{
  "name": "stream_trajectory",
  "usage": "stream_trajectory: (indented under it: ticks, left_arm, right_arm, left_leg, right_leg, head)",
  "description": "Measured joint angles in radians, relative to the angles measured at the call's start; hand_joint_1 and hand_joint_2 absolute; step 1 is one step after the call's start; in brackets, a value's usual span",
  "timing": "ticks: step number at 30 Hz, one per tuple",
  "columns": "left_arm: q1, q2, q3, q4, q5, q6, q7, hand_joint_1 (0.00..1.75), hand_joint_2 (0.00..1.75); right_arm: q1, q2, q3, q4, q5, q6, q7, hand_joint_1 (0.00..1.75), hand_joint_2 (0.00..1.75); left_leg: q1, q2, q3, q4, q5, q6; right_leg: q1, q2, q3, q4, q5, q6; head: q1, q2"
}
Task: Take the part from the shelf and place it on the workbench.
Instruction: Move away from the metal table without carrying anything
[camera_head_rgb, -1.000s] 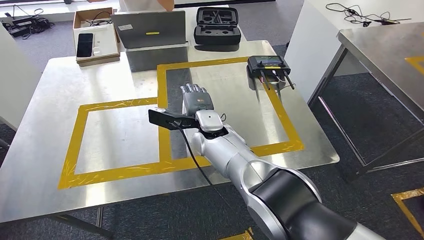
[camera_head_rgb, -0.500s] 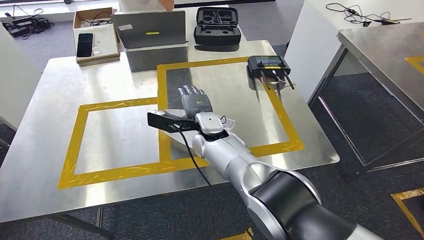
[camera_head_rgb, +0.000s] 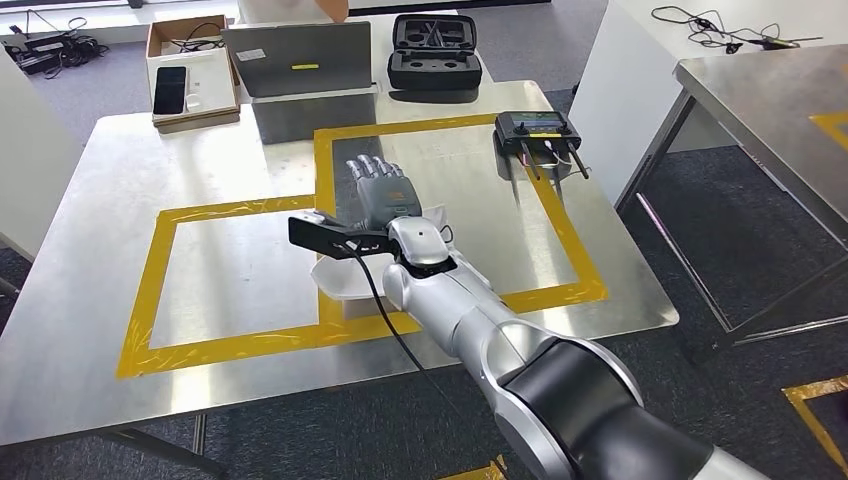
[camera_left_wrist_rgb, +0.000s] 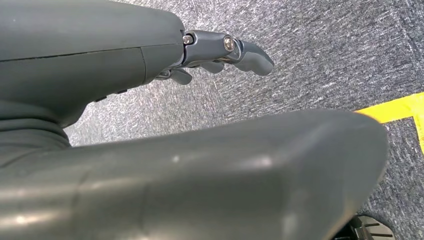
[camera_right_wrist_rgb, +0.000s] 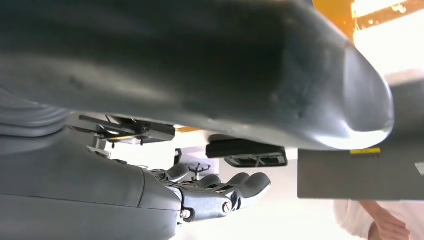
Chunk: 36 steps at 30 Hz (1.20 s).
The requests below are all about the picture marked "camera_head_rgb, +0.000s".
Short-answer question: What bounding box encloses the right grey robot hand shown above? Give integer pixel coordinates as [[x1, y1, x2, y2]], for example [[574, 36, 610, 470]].
[[345, 154, 424, 233]]

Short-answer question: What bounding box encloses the white plastic part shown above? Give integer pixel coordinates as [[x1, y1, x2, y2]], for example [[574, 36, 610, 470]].
[[309, 203, 453, 303]]

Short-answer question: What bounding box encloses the steel workbench table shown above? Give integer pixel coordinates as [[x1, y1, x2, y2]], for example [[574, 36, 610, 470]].
[[0, 9, 682, 480]]

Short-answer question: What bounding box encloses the black foam case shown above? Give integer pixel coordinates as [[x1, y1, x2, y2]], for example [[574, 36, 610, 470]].
[[386, 13, 484, 93]]

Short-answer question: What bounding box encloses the grey laptop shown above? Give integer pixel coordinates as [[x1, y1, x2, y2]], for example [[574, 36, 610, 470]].
[[221, 20, 380, 107]]

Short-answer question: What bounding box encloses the black remote controller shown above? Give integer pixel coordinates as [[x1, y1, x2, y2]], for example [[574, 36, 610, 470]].
[[493, 109, 592, 182]]

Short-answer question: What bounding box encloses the yellow tape rectangle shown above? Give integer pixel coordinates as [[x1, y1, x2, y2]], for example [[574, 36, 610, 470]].
[[313, 112, 609, 333], [115, 193, 346, 381]]

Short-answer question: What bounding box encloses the white box insert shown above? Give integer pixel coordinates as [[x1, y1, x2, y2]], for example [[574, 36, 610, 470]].
[[184, 47, 238, 115]]

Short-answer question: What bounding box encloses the black smartphone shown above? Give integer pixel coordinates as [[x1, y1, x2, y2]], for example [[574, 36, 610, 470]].
[[152, 65, 189, 117]]

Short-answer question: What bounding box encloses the cardboard box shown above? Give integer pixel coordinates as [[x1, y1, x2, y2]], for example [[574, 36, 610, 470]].
[[144, 14, 242, 135]]

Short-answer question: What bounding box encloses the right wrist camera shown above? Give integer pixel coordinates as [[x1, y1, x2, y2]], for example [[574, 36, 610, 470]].
[[288, 209, 400, 262]]

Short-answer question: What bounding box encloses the black camera cable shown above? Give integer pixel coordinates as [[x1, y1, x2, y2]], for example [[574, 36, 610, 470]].
[[336, 243, 465, 415]]

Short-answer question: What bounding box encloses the black cable in box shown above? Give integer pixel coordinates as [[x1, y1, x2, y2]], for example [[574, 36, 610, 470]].
[[169, 21, 228, 56]]

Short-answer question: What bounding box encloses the black cable pile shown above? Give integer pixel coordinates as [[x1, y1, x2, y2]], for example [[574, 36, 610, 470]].
[[1, 9, 112, 79]]

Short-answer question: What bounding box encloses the black cable bundle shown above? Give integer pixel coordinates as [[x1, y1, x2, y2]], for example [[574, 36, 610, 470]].
[[650, 5, 824, 56]]

